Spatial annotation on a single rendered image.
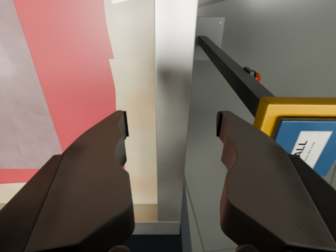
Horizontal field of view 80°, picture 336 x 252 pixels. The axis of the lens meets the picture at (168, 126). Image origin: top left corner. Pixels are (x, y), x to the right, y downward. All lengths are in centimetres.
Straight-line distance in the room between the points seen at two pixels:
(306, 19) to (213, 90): 59
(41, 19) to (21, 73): 7
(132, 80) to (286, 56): 122
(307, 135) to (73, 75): 31
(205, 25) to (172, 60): 100
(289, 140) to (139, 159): 21
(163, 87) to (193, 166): 145
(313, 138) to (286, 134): 4
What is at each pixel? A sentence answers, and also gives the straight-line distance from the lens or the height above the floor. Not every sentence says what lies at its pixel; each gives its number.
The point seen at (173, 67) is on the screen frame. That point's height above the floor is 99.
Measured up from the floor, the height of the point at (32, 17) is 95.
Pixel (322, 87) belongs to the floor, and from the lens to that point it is 161.
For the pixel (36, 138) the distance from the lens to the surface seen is 34.
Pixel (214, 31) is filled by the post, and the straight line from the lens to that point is 122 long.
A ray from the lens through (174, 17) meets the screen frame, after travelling 20.
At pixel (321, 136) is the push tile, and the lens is 34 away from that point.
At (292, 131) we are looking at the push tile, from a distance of 31.
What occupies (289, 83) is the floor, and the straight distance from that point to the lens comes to 148.
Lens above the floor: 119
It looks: 58 degrees down
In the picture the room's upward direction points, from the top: 179 degrees clockwise
